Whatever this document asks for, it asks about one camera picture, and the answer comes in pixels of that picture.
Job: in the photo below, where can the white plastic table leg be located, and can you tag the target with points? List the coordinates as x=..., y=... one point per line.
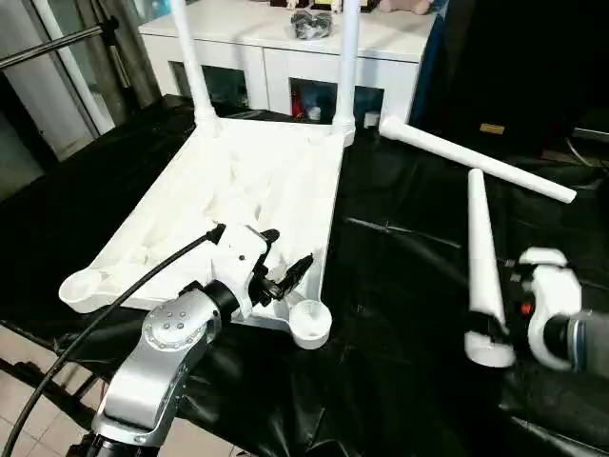
x=476, y=162
x=193, y=67
x=347, y=67
x=483, y=257

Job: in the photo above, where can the white plastic table top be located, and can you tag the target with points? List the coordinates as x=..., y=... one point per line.
x=238, y=181

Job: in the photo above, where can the small yellow label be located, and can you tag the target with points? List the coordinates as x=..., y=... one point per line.
x=492, y=129

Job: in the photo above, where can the black flat device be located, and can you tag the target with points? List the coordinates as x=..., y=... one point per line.
x=592, y=133

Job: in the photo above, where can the white cabinet with glass doors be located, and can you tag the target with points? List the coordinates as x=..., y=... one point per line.
x=247, y=38

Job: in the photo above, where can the grey bundle on cabinet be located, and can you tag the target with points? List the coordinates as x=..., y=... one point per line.
x=311, y=24

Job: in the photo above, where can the grey curtain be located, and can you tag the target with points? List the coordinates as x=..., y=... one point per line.
x=119, y=57

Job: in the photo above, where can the black tripod stand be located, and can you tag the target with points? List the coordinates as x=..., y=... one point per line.
x=48, y=381

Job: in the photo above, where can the black tall cabinet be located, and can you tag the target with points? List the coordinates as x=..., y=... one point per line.
x=523, y=57

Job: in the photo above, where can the grey metal pole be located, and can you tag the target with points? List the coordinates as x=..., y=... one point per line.
x=52, y=43

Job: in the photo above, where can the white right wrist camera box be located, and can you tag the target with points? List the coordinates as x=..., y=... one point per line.
x=552, y=286

